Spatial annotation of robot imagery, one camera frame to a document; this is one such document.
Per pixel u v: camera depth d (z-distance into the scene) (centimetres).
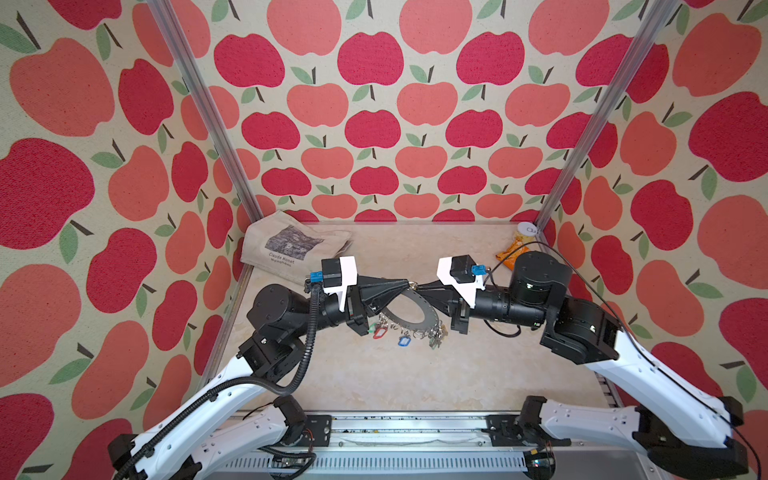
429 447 73
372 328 62
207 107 86
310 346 32
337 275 38
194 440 41
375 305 47
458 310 45
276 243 104
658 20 70
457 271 39
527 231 111
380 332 62
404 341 61
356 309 43
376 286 45
